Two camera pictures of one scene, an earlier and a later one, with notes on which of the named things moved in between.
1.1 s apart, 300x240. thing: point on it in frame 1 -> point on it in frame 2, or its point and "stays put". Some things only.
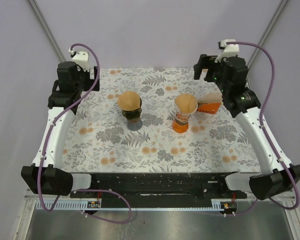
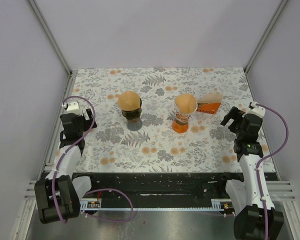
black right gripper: x=206 y=62 -> x=234 y=113
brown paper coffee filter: x=185 y=103 stays put
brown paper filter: x=129 y=100 stays put
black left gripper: x=91 y=82 -> x=88 y=123
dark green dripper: x=132 y=114 stays put
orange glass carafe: x=180 y=127 stays put
